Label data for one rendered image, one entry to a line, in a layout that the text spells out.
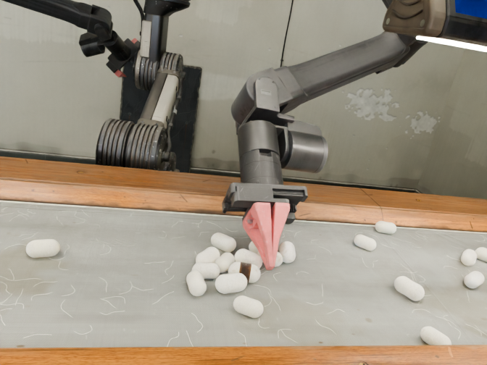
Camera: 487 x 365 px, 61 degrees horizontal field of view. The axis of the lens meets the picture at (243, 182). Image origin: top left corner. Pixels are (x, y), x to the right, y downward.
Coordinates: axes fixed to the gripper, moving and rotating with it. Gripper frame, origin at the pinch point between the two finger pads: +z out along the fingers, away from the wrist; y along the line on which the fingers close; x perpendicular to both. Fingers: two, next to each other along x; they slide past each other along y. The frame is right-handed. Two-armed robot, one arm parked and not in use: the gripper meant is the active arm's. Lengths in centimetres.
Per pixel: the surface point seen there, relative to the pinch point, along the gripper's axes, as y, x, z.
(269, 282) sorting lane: -0.1, 0.7, 2.4
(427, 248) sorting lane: 29.3, 7.6, -5.0
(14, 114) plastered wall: -90, 164, -140
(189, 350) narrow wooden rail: -11.1, -9.7, 10.8
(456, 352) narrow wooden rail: 14.7, -9.9, 12.1
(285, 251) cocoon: 3.0, 2.0, -2.1
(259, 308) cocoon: -3.2, -4.7, 6.5
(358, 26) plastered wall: 104, 102, -180
